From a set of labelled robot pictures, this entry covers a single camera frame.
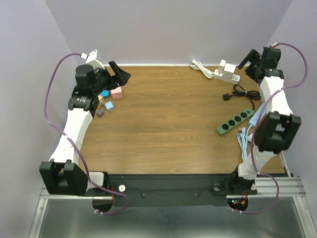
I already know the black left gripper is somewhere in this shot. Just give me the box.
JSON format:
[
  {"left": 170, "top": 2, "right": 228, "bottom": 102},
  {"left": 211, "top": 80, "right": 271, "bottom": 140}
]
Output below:
[{"left": 92, "top": 61, "right": 131, "bottom": 95}]

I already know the pink cube adapter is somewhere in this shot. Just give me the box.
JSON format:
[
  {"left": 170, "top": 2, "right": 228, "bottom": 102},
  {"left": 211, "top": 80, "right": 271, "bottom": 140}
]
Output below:
[{"left": 110, "top": 87, "right": 123, "bottom": 100}]

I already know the blue square adapter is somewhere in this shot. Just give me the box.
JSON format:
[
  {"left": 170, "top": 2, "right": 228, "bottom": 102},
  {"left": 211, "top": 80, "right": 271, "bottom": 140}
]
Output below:
[{"left": 100, "top": 90, "right": 110, "bottom": 98}]

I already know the orange cube adapter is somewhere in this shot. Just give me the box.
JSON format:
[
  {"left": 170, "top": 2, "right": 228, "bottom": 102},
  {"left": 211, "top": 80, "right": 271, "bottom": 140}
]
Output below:
[{"left": 97, "top": 95, "right": 105, "bottom": 109}]

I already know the light blue small adapter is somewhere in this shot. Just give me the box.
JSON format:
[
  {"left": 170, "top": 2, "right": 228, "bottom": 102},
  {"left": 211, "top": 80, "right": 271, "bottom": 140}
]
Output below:
[{"left": 105, "top": 102, "right": 115, "bottom": 112}]

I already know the white power strip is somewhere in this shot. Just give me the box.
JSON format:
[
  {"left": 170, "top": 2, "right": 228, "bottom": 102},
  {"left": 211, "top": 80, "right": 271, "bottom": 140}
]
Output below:
[{"left": 213, "top": 69, "right": 240, "bottom": 84}]

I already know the dark grey small adapter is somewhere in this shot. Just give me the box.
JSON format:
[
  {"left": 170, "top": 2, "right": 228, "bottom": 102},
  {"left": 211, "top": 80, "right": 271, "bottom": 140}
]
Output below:
[{"left": 96, "top": 109, "right": 105, "bottom": 118}]

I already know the dark green power strip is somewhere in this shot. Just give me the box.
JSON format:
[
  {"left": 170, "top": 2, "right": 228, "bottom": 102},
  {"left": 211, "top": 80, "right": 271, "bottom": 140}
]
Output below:
[{"left": 215, "top": 108, "right": 255, "bottom": 136}]

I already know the light blue power strip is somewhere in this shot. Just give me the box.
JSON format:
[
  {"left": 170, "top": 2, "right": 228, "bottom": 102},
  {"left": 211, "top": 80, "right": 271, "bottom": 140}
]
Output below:
[{"left": 237, "top": 103, "right": 266, "bottom": 162}]

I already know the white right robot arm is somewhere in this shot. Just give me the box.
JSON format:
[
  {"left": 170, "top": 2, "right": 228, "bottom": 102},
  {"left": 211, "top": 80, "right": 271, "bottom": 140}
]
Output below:
[{"left": 228, "top": 43, "right": 302, "bottom": 193}]

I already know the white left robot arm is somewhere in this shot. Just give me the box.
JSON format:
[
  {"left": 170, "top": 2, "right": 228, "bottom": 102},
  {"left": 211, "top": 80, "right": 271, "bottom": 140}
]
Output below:
[{"left": 39, "top": 61, "right": 131, "bottom": 196}]

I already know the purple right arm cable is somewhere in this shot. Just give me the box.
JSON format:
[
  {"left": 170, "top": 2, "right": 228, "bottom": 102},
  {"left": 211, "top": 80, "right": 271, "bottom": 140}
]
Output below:
[{"left": 241, "top": 42, "right": 308, "bottom": 214}]

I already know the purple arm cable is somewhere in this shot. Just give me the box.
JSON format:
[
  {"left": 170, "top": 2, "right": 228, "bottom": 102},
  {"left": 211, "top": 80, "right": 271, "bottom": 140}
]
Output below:
[
  {"left": 241, "top": 42, "right": 308, "bottom": 214},
  {"left": 43, "top": 52, "right": 130, "bottom": 216}
]

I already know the white coiled cable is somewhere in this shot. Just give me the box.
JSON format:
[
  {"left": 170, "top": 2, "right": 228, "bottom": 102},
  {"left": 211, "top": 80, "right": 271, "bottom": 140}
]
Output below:
[{"left": 190, "top": 59, "right": 214, "bottom": 79}]

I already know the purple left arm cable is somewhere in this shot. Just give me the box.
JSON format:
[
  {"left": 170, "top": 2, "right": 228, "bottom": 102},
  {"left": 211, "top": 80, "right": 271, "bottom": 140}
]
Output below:
[{"left": 43, "top": 52, "right": 130, "bottom": 216}]

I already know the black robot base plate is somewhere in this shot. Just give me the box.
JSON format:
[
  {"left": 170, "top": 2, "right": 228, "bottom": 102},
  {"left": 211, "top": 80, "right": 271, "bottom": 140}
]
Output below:
[{"left": 81, "top": 174, "right": 258, "bottom": 208}]

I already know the aluminium front rail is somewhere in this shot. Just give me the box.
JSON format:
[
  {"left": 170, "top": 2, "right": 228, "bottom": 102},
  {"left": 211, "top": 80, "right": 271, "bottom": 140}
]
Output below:
[{"left": 39, "top": 176, "right": 308, "bottom": 199}]

